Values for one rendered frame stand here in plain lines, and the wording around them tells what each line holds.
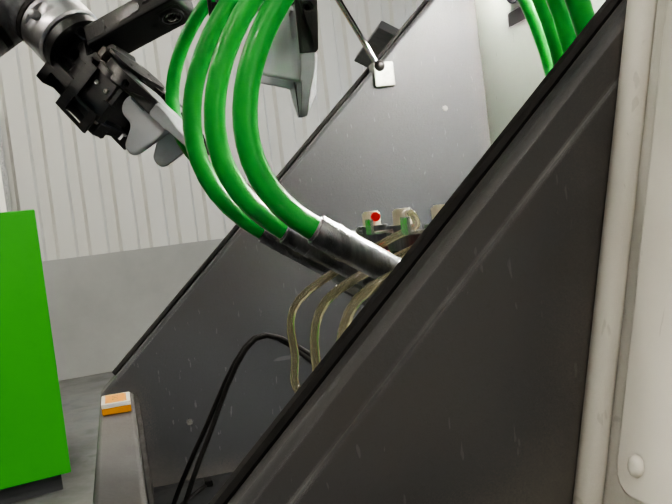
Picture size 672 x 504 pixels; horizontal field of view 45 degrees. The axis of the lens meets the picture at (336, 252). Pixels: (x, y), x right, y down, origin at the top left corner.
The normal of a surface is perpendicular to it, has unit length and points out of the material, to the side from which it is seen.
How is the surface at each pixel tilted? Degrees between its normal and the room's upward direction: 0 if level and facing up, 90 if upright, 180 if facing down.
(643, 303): 76
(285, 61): 93
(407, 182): 90
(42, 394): 90
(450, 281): 90
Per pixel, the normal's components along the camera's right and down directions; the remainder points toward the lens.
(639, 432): -0.96, -0.11
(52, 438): 0.48, -0.01
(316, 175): 0.27, 0.02
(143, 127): -0.39, -0.16
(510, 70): -0.96, 0.13
